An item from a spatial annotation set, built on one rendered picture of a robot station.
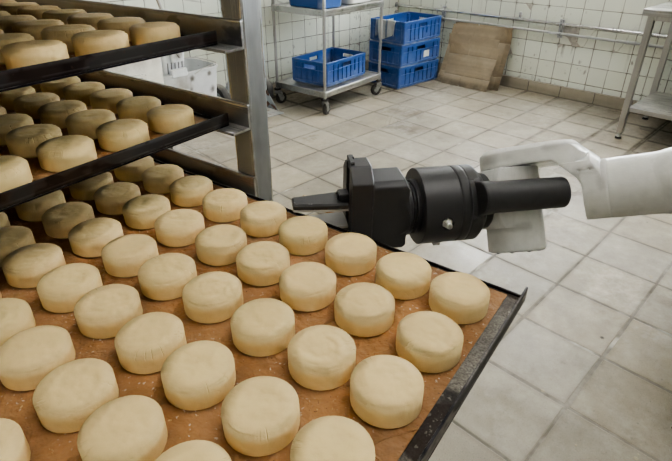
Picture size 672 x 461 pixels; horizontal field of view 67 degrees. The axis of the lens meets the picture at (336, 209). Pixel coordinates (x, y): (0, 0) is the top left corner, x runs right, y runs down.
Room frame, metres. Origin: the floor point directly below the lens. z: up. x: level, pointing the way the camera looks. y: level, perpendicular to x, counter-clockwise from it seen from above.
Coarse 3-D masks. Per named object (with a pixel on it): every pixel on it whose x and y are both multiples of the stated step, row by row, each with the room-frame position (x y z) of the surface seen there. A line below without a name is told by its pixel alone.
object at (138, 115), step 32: (0, 96) 0.61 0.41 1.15; (32, 96) 0.60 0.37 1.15; (64, 96) 0.63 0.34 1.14; (96, 96) 0.60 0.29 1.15; (128, 96) 0.61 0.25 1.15; (0, 128) 0.50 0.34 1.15; (32, 128) 0.49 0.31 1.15; (64, 128) 0.55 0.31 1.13; (96, 128) 0.51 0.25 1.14; (128, 128) 0.49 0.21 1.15; (160, 128) 0.53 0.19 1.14; (0, 160) 0.41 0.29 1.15; (32, 160) 0.46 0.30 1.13; (64, 160) 0.43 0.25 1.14; (0, 192) 0.38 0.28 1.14
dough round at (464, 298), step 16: (448, 272) 0.37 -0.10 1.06; (432, 288) 0.35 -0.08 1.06; (448, 288) 0.34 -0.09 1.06; (464, 288) 0.34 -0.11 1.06; (480, 288) 0.34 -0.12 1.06; (432, 304) 0.34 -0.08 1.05; (448, 304) 0.33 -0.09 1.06; (464, 304) 0.32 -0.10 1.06; (480, 304) 0.33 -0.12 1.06; (464, 320) 0.32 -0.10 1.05
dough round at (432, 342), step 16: (416, 320) 0.30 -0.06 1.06; (432, 320) 0.30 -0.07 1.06; (448, 320) 0.30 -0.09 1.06; (400, 336) 0.29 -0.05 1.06; (416, 336) 0.29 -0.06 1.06; (432, 336) 0.29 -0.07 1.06; (448, 336) 0.29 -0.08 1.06; (400, 352) 0.28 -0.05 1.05; (416, 352) 0.27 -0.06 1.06; (432, 352) 0.27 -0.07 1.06; (448, 352) 0.27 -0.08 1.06; (432, 368) 0.27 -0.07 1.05; (448, 368) 0.27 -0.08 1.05
